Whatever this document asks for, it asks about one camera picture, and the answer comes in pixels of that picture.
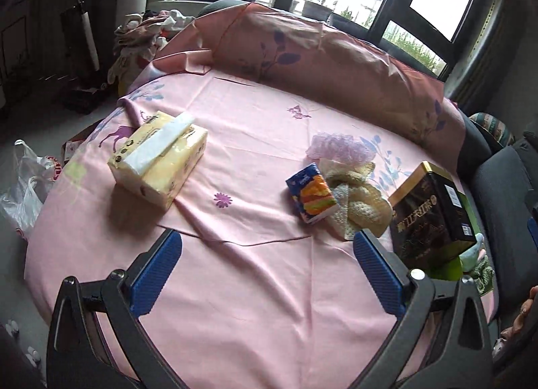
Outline white plastic bag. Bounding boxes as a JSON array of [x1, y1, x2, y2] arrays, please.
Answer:
[[1, 140, 62, 241]]

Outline green knitted cloth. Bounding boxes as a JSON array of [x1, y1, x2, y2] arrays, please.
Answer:
[[468, 255, 495, 296]]

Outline yellow terry towel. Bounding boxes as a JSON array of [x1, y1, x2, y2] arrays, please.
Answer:
[[318, 159, 392, 237]]

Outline blue elephant plush toy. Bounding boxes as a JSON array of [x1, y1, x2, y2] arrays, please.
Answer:
[[459, 232, 484, 272]]

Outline white waffle cloth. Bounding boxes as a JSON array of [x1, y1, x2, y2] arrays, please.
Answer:
[[328, 183, 357, 241]]

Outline red white cardboard box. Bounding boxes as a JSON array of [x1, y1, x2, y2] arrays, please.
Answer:
[[61, 120, 100, 165]]

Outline large yellow tissue pack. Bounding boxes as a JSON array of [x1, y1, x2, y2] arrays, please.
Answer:
[[108, 111, 208, 210]]

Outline blue pocket tissue pack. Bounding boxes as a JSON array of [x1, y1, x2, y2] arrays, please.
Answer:
[[285, 163, 339, 224]]

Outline dark grey sofa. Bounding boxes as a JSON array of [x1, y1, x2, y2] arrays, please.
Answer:
[[457, 116, 537, 331]]

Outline striped cushion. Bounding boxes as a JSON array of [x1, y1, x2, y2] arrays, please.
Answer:
[[470, 112, 515, 148]]

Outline pile of clothes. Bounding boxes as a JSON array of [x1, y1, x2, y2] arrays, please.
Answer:
[[107, 9, 194, 89]]

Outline small potted plant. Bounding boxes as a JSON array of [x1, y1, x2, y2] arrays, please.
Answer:
[[302, 0, 333, 22]]

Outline black tea box lid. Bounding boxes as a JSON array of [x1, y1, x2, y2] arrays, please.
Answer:
[[388, 160, 467, 271]]

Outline pink patterned bed sheet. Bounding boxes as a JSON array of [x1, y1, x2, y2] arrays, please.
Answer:
[[25, 65, 457, 388]]

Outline long pink floral pillow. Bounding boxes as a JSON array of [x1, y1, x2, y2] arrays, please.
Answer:
[[151, 3, 465, 168]]

